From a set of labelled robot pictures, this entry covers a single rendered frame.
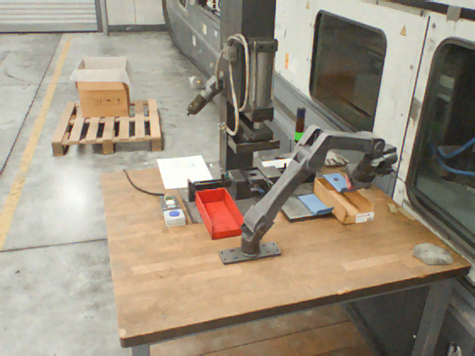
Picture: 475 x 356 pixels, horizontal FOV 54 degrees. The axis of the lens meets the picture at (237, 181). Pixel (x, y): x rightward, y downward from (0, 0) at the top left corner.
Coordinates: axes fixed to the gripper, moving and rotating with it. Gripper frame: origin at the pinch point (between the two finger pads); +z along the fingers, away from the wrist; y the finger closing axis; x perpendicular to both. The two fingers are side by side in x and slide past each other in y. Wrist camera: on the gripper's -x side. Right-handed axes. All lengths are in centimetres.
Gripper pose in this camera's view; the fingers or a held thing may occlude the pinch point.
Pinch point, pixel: (349, 187)
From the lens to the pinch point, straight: 178.2
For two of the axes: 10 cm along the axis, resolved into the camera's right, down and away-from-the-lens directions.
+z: -1.9, 5.2, 8.4
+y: -2.4, -8.5, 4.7
